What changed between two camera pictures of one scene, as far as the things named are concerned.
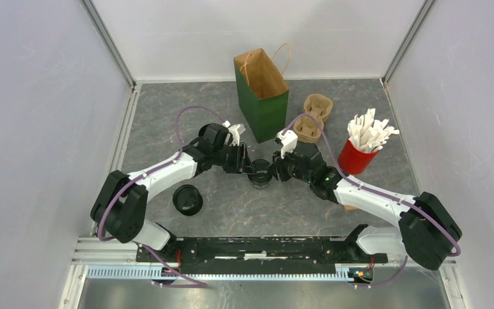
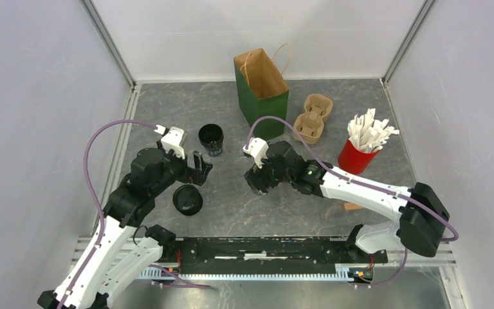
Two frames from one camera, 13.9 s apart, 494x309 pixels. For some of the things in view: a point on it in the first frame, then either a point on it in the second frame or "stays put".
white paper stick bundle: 368,134 stays put
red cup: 352,160 stays put
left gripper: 242,165 → 193,175
